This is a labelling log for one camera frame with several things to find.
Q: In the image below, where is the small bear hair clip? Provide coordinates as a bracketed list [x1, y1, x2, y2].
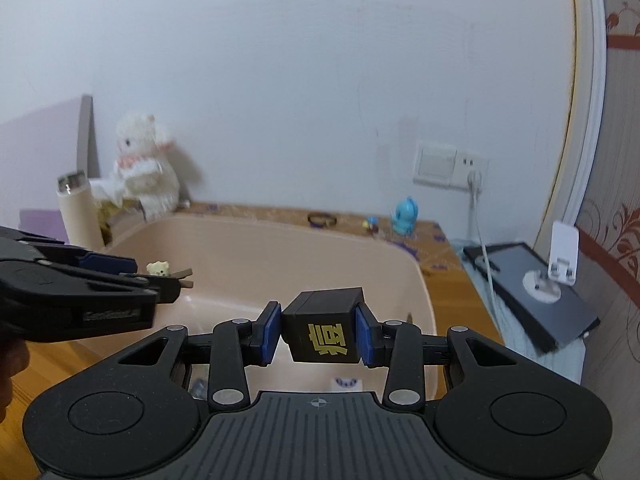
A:
[145, 260, 193, 288]

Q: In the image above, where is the blue white tissue pack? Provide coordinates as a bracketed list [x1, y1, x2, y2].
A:
[330, 377, 363, 392]

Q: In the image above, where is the black cube yellow print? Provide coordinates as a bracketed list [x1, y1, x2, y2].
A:
[281, 287, 364, 364]

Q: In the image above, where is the person's hand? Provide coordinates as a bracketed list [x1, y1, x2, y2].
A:
[0, 340, 30, 422]

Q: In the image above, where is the cream thermos bottle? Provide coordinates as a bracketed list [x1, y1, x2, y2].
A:
[58, 171, 104, 252]

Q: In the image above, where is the purple white headboard panel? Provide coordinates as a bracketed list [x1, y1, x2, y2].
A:
[0, 94, 92, 242]

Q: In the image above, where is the beige plastic storage basket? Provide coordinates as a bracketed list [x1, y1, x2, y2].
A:
[74, 213, 442, 401]

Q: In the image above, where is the tissue box with tissues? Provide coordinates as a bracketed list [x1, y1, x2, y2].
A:
[89, 178, 143, 245]

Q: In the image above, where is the white plush lamb toy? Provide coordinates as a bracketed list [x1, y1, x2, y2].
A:
[110, 113, 180, 221]

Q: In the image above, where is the blue cartoon figurine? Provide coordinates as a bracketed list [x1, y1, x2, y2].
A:
[390, 197, 419, 236]

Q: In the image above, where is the small yellow blue figurine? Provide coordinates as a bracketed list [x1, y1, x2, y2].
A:
[362, 217, 380, 235]

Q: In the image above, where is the white phone stand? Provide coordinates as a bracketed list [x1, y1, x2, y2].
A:
[522, 221, 579, 304]

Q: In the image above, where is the dark grey laptop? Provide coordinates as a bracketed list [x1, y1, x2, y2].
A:
[463, 243, 600, 353]

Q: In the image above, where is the white charger plug and cable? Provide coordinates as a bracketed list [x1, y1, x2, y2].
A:
[465, 169, 501, 321]

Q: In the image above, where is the white wall switch socket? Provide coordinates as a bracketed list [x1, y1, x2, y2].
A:
[412, 141, 489, 190]

